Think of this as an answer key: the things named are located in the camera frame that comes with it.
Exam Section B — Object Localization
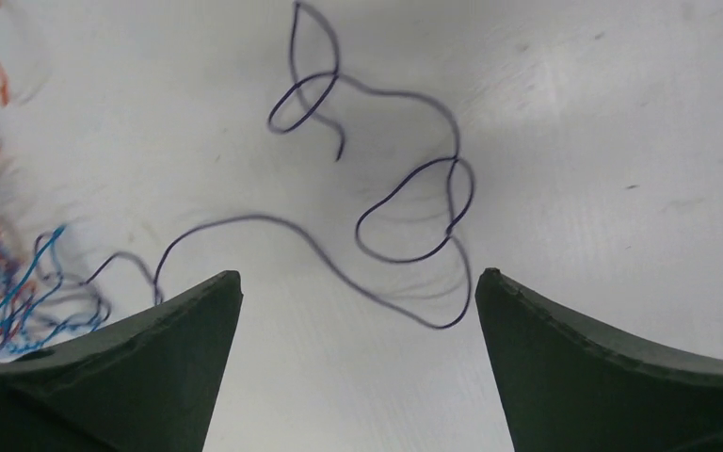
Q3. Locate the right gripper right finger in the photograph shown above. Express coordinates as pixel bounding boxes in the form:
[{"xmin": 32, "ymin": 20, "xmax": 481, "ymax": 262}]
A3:
[{"xmin": 475, "ymin": 268, "xmax": 723, "ymax": 452}]

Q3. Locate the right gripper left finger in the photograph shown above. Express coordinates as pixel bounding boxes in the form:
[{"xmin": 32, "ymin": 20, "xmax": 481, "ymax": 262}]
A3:
[{"xmin": 0, "ymin": 271, "xmax": 243, "ymax": 451}]

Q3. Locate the purple wire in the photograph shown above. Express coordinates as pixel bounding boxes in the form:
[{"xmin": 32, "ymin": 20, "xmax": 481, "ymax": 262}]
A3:
[{"xmin": 80, "ymin": 0, "xmax": 476, "ymax": 331}]

